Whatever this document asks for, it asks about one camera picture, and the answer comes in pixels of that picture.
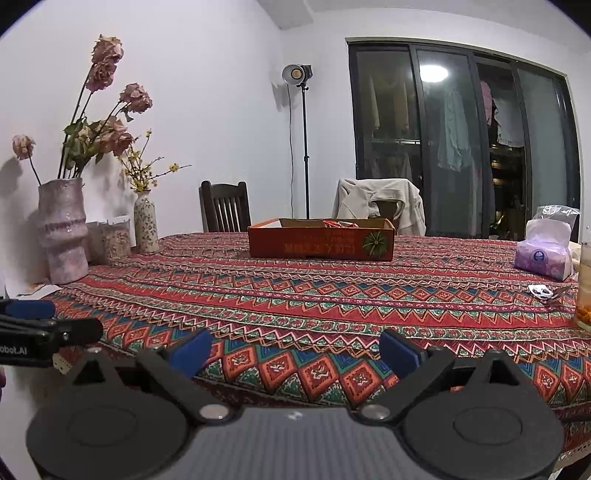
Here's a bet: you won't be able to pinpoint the pink ceramic vase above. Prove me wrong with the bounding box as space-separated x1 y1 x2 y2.
37 178 90 285

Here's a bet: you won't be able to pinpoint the hanging pale blue garment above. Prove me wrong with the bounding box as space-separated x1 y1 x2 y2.
436 88 476 171

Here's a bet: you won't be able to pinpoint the clear plastic bag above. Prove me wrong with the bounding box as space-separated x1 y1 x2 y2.
531 204 581 227

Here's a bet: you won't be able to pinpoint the beige jacket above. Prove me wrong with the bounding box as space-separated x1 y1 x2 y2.
332 178 426 237

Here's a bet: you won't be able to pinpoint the small floral ceramic vase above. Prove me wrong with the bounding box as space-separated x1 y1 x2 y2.
133 190 160 254

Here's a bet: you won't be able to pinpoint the red cardboard box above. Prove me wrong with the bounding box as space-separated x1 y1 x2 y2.
247 218 396 262

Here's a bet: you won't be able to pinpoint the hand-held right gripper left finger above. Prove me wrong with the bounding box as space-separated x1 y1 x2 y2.
69 329 241 423

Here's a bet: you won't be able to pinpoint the patterned red tablecloth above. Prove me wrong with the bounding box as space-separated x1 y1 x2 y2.
39 231 591 457

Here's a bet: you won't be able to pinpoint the glass jar of grains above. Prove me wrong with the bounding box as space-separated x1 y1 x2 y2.
87 216 136 266

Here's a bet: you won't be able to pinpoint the yellow flower sprigs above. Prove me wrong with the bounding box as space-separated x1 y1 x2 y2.
117 129 192 193

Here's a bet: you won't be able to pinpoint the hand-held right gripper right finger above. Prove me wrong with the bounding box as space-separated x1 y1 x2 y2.
358 329 527 425

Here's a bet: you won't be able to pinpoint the dried pink roses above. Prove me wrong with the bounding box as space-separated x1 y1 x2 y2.
11 33 153 185

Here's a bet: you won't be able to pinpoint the wooden chair under jacket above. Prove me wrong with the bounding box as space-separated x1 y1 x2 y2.
369 199 407 222

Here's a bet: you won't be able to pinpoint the black framed sliding glass door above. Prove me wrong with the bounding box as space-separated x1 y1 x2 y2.
346 39 581 241

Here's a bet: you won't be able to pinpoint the white paper sheet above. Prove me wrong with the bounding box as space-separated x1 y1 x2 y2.
4 277 63 298

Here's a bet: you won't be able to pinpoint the hanging white garment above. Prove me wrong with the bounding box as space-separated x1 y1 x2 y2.
494 95 527 148

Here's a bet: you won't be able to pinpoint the glass cup of tea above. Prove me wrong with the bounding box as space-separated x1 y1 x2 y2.
574 241 591 330

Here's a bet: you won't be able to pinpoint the dark wooden chair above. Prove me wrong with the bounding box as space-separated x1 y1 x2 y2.
199 180 252 233

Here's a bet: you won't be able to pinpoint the purple tissue pack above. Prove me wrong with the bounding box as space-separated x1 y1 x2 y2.
514 218 574 282

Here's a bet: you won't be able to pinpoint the studio light on stand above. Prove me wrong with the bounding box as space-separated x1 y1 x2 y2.
281 64 314 220

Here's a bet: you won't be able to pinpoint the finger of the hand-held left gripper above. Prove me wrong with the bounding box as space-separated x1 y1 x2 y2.
0 299 57 322
0 316 105 348

